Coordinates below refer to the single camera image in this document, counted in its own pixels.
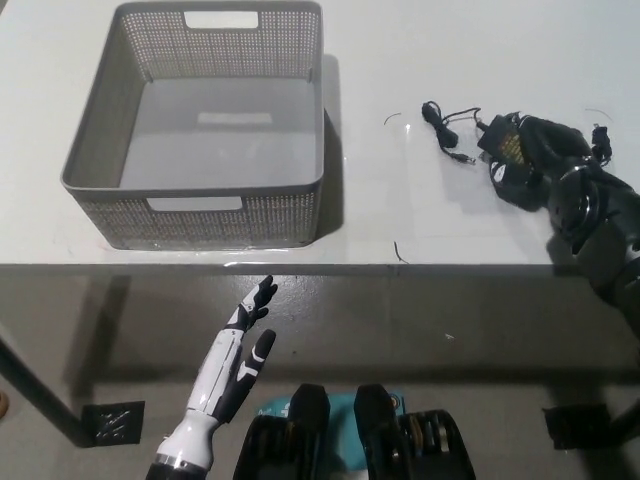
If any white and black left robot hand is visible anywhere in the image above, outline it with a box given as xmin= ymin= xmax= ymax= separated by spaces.
xmin=183 ymin=274 xmax=279 ymax=426

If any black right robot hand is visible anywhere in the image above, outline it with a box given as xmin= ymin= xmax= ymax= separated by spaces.
xmin=488 ymin=113 xmax=595 ymax=212

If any black power adapter with cord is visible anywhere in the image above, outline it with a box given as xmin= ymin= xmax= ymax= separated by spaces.
xmin=419 ymin=99 xmax=615 ymax=189

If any black and teal robot torso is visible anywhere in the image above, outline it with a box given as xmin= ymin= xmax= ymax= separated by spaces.
xmin=233 ymin=382 xmax=476 ymax=480

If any black floor tape patch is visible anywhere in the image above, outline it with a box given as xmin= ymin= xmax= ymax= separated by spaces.
xmin=81 ymin=399 xmax=147 ymax=447
xmin=542 ymin=404 xmax=609 ymax=452

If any black table leg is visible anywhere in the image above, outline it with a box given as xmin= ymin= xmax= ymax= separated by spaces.
xmin=0 ymin=319 xmax=85 ymax=450

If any grey perforated plastic basket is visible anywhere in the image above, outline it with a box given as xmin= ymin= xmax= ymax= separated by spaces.
xmin=60 ymin=0 xmax=325 ymax=251

